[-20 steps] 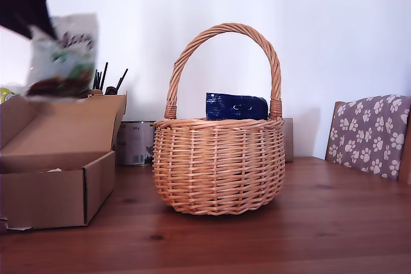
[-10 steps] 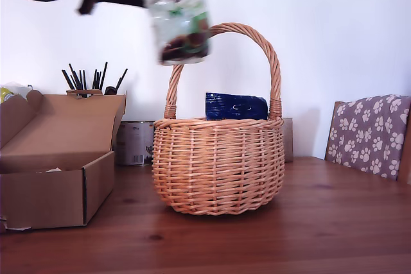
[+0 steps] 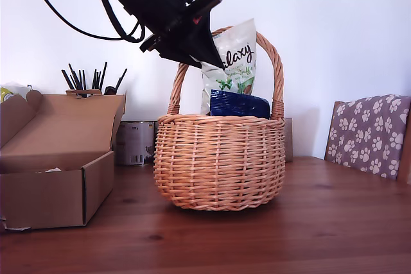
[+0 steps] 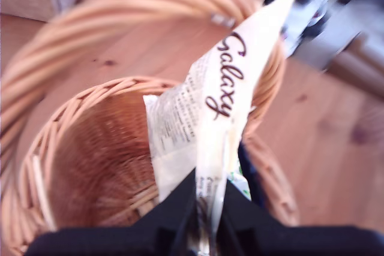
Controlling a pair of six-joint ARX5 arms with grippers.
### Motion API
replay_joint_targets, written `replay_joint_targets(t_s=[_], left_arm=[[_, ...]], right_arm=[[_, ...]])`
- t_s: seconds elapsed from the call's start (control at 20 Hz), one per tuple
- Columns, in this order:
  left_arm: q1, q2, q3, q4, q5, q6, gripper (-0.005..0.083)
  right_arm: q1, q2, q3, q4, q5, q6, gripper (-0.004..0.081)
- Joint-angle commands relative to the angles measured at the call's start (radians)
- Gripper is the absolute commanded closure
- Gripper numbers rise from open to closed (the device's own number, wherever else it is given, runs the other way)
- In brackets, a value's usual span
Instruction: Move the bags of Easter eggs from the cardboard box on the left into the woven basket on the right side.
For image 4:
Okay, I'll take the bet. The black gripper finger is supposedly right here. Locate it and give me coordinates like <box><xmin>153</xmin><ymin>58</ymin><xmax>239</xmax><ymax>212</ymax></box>
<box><xmin>134</xmin><ymin>174</ymin><xmax>197</xmax><ymax>256</ymax></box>
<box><xmin>218</xmin><ymin>182</ymin><xmax>280</xmax><ymax>256</ymax></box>

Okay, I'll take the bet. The woven wicker basket with handle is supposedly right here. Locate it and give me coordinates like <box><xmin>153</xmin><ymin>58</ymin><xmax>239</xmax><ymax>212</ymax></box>
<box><xmin>0</xmin><ymin>0</ymin><xmax>301</xmax><ymax>256</ymax></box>

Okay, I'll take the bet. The blue Terry's egg bag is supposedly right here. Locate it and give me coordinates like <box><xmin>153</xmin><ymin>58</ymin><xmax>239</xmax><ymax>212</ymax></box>
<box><xmin>226</xmin><ymin>140</ymin><xmax>266</xmax><ymax>210</ymax></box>

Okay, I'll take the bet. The white Galaxy egg bag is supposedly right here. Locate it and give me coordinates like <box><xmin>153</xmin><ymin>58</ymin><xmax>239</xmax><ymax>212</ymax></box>
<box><xmin>143</xmin><ymin>0</ymin><xmax>302</xmax><ymax>256</ymax></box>

